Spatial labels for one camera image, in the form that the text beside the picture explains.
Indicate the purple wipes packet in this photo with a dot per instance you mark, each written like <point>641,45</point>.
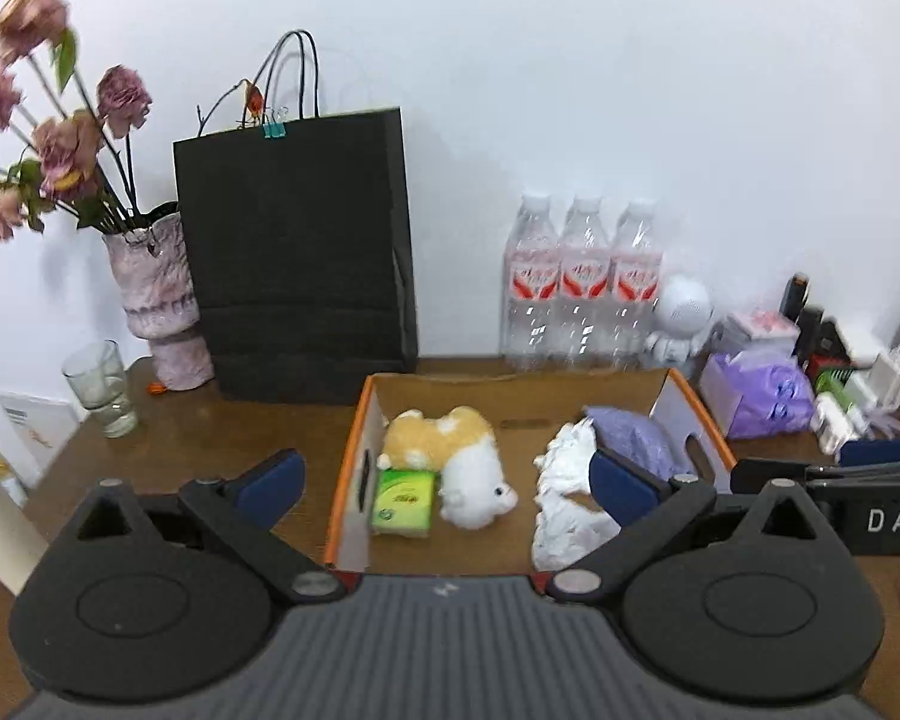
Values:
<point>765,397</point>

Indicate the pink ceramic vase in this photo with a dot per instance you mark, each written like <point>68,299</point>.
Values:
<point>157,292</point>

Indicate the white charger plug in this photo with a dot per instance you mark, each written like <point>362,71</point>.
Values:
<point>889,379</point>

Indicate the red cardboard box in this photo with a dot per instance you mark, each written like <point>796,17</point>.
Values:
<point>510,420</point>

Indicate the black paper bag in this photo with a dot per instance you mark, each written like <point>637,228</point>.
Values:
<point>300,255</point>

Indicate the green tissue packet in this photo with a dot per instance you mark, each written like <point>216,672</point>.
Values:
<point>403,502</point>

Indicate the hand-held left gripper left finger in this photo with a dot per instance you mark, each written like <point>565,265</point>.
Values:
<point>270,484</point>

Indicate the cream thermos bottle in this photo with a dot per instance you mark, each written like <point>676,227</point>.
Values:
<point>0,517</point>

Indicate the dried pink roses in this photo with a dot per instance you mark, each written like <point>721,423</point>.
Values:
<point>60,142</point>

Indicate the teal binder clip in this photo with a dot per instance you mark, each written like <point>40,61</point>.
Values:
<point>275,127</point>

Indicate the large white tissue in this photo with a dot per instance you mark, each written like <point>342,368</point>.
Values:
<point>562,525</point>

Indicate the black upright device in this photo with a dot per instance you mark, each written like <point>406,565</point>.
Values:
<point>799,300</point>

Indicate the white and green case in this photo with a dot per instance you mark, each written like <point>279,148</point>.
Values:
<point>836,416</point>

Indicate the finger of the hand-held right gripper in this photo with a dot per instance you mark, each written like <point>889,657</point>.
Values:
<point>885,451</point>
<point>769,476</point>

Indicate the white and pink box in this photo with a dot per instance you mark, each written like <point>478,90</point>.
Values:
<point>761,330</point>

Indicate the white and yellow plush sheep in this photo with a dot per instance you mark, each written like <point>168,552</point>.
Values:
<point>472,465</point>

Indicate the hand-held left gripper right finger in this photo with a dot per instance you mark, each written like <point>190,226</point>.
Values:
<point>621,491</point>

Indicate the white round speaker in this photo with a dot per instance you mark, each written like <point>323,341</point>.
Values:
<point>682,307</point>

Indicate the clear drinking glass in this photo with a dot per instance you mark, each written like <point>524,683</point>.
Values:
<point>101,390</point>

